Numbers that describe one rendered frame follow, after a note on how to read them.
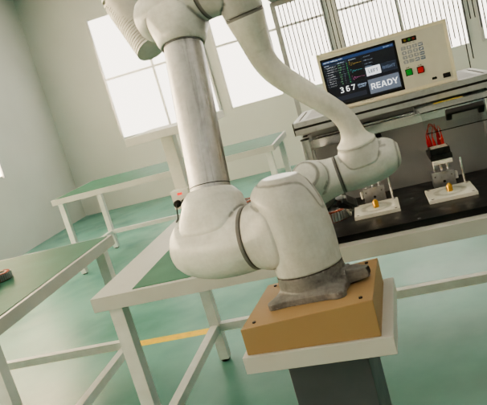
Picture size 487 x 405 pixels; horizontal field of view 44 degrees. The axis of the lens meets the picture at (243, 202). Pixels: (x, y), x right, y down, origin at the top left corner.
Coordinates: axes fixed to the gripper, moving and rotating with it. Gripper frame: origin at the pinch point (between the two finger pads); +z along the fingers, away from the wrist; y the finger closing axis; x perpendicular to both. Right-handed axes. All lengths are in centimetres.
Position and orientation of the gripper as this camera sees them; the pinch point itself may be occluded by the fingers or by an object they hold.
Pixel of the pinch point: (330, 214)
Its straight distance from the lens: 194.3
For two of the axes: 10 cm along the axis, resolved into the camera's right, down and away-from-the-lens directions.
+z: 2.9, 2.6, 9.2
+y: 9.5, -2.2, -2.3
